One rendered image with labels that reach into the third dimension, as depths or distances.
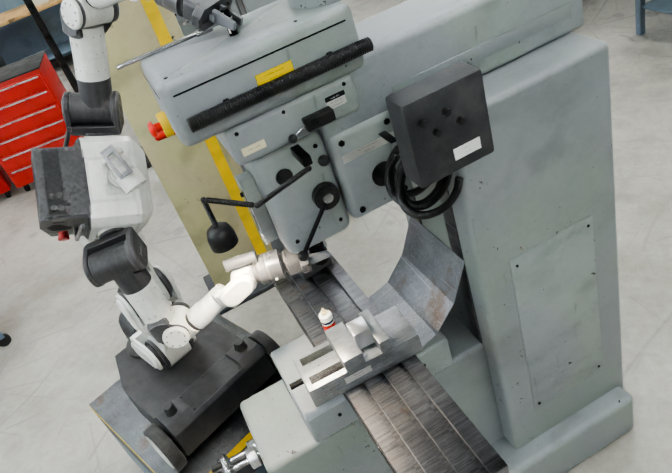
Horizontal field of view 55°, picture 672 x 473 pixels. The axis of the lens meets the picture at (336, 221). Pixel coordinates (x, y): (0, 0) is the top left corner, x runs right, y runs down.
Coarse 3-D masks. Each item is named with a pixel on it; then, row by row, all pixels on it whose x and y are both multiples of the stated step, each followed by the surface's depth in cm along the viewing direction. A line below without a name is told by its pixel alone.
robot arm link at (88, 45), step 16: (64, 0) 161; (64, 16) 164; (80, 16) 161; (64, 32) 168; (80, 32) 167; (96, 32) 169; (80, 48) 169; (96, 48) 171; (80, 64) 172; (96, 64) 172; (80, 80) 174; (96, 80) 174
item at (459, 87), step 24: (456, 72) 137; (480, 72) 135; (408, 96) 134; (432, 96) 133; (456, 96) 135; (480, 96) 138; (408, 120) 133; (432, 120) 136; (456, 120) 138; (480, 120) 141; (408, 144) 137; (432, 144) 138; (456, 144) 141; (480, 144) 144; (408, 168) 144; (432, 168) 141; (456, 168) 144
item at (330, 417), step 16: (304, 336) 217; (272, 352) 215; (288, 352) 213; (304, 352) 211; (432, 352) 198; (448, 352) 201; (288, 368) 207; (432, 368) 202; (288, 384) 202; (304, 384) 200; (304, 400) 195; (336, 400) 192; (304, 416) 191; (320, 416) 190; (336, 416) 193; (352, 416) 196; (320, 432) 194
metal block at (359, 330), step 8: (352, 320) 185; (360, 320) 184; (352, 328) 183; (360, 328) 182; (368, 328) 181; (352, 336) 182; (360, 336) 181; (368, 336) 182; (360, 344) 182; (368, 344) 184
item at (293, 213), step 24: (288, 144) 156; (312, 144) 157; (264, 168) 155; (288, 168) 158; (312, 168) 160; (264, 192) 160; (288, 192) 161; (288, 216) 164; (312, 216) 167; (336, 216) 170; (288, 240) 168; (312, 240) 170
